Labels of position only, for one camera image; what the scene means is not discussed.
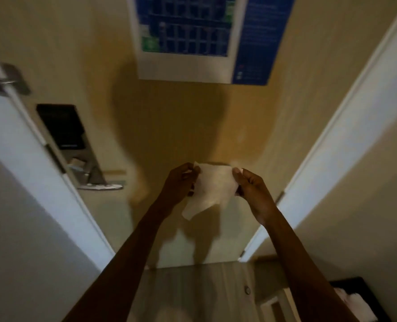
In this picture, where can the person's right hand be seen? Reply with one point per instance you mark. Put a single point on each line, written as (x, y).
(257, 194)

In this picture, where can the person's left hand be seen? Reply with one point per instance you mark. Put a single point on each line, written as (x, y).
(176, 187)

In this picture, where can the person's right thumb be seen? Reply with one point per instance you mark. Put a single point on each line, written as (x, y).
(237, 176)

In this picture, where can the person's left thumb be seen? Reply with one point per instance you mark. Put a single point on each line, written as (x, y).
(192, 170)

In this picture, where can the white wipe cloth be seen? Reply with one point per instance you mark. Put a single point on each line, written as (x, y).
(211, 189)

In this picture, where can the person's left forearm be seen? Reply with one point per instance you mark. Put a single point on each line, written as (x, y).
(118, 264)

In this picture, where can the person's right forearm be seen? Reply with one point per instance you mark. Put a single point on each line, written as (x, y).
(305, 271)

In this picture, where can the wooden door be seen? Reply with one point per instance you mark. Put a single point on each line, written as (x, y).
(171, 113)

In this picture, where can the round floor door stopper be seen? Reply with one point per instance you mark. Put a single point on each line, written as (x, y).
(247, 290)

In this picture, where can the black electronic door lock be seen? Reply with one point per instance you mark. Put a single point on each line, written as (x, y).
(71, 144)

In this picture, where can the blue evacuation plan sign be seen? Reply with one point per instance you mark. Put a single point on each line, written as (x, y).
(205, 33)

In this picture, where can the black bin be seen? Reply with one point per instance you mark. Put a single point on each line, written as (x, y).
(362, 298)

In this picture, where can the white crumpled tissue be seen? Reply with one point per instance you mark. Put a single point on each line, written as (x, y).
(356, 306)

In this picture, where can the white door frame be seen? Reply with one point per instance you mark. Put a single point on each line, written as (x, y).
(336, 124)

